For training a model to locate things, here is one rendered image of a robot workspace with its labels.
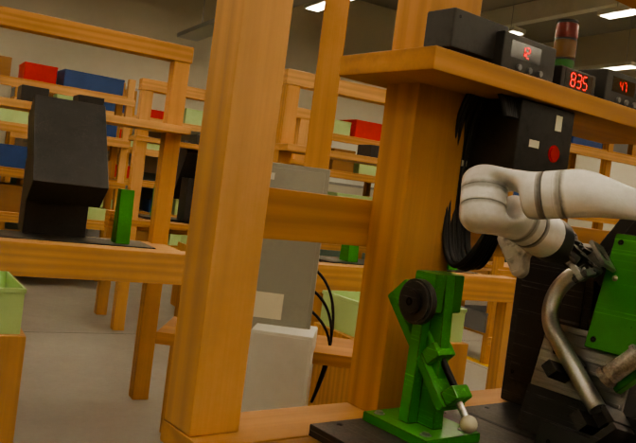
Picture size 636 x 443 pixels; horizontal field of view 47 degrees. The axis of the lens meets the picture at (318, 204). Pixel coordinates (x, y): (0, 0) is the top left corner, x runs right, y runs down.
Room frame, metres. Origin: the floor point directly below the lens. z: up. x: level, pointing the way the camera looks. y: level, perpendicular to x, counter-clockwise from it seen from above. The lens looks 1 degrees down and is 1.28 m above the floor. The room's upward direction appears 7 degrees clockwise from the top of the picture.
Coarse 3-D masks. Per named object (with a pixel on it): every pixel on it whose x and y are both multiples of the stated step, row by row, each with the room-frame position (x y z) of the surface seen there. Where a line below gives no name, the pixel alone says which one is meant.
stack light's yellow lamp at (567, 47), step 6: (558, 42) 1.67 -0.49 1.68; (564, 42) 1.66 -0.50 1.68; (570, 42) 1.66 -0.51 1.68; (576, 42) 1.67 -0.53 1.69; (558, 48) 1.67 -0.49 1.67; (564, 48) 1.66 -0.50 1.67; (570, 48) 1.66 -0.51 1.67; (558, 54) 1.66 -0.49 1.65; (564, 54) 1.66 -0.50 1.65; (570, 54) 1.66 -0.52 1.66
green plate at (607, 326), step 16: (624, 240) 1.30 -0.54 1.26; (624, 256) 1.29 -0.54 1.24; (608, 272) 1.30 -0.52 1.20; (624, 272) 1.28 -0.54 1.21; (608, 288) 1.29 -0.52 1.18; (624, 288) 1.27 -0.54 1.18; (608, 304) 1.28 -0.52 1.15; (624, 304) 1.26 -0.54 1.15; (592, 320) 1.29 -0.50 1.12; (608, 320) 1.27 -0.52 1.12; (624, 320) 1.25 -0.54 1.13; (592, 336) 1.28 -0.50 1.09; (608, 336) 1.26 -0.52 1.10; (624, 336) 1.24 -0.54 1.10; (608, 352) 1.25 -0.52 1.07
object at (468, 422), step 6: (462, 402) 1.17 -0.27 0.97; (462, 408) 1.17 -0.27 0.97; (462, 414) 1.16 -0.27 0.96; (462, 420) 1.15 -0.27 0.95; (468, 420) 1.15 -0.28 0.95; (474, 420) 1.15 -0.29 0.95; (462, 426) 1.15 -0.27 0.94; (468, 426) 1.15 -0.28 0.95; (474, 426) 1.15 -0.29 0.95; (468, 432) 1.15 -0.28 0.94
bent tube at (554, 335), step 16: (592, 240) 1.30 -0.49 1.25; (592, 256) 1.29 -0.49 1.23; (608, 256) 1.31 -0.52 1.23; (560, 288) 1.32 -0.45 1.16; (544, 304) 1.33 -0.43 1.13; (544, 320) 1.32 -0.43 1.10; (560, 336) 1.29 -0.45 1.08; (560, 352) 1.27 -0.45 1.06; (576, 368) 1.24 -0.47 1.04; (576, 384) 1.23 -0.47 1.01; (592, 384) 1.22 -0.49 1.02; (592, 400) 1.20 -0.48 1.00
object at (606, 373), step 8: (632, 344) 1.20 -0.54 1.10; (624, 352) 1.19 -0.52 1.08; (632, 352) 1.17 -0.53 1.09; (616, 360) 1.19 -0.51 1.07; (624, 360) 1.18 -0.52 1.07; (632, 360) 1.18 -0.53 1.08; (600, 368) 1.21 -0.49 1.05; (608, 368) 1.20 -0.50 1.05; (616, 368) 1.19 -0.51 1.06; (624, 368) 1.18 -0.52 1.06; (632, 368) 1.18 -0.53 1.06; (600, 376) 1.20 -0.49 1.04; (608, 376) 1.19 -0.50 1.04; (616, 376) 1.19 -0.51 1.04; (624, 376) 1.19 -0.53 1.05; (608, 384) 1.19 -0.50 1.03; (616, 384) 1.20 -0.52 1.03
